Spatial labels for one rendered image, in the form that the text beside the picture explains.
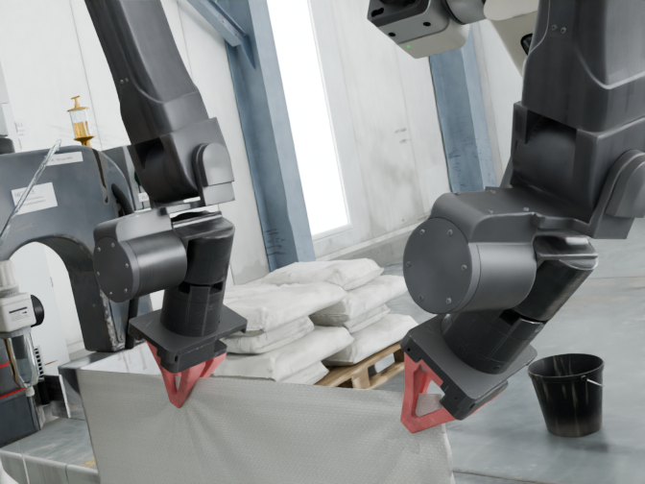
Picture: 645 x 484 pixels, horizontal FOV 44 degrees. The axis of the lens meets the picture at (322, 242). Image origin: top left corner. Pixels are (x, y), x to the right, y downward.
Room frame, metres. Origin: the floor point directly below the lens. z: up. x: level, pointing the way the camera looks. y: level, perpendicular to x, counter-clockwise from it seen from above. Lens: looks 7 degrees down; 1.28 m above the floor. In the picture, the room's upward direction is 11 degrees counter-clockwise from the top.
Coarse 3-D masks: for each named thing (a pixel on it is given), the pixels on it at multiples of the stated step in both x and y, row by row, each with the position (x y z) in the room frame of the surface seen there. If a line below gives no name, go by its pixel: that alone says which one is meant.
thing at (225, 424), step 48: (96, 384) 0.89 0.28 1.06; (144, 384) 0.83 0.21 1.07; (240, 384) 0.73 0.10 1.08; (288, 384) 0.69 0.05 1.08; (96, 432) 0.90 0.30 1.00; (144, 432) 0.84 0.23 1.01; (192, 432) 0.79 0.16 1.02; (240, 432) 0.74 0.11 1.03; (288, 432) 0.69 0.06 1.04; (336, 432) 0.66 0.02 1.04; (384, 432) 0.62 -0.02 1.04; (432, 432) 0.59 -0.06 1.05; (144, 480) 0.85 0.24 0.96; (192, 480) 0.80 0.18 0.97; (240, 480) 0.75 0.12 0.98; (288, 480) 0.70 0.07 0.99; (336, 480) 0.66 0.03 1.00; (384, 480) 0.63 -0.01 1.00; (432, 480) 0.60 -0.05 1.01
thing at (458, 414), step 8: (424, 376) 0.60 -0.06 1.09; (424, 384) 0.60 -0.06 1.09; (504, 384) 0.55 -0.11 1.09; (424, 392) 0.60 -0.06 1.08; (496, 392) 0.55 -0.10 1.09; (440, 400) 0.53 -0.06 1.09; (448, 400) 0.53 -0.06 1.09; (480, 400) 0.52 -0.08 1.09; (488, 400) 0.55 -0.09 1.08; (448, 408) 0.53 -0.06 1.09; (456, 408) 0.52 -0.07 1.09; (472, 408) 0.52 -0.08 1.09; (456, 416) 0.52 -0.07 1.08; (464, 416) 0.52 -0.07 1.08
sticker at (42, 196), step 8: (40, 184) 0.99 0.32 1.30; (48, 184) 0.99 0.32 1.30; (16, 192) 0.96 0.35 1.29; (32, 192) 0.98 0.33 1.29; (40, 192) 0.98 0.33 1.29; (48, 192) 0.99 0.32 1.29; (16, 200) 0.96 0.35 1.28; (32, 200) 0.97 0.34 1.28; (40, 200) 0.98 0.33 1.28; (48, 200) 0.99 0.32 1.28; (56, 200) 1.00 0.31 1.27; (24, 208) 0.96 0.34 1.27; (32, 208) 0.97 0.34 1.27; (40, 208) 0.98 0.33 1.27
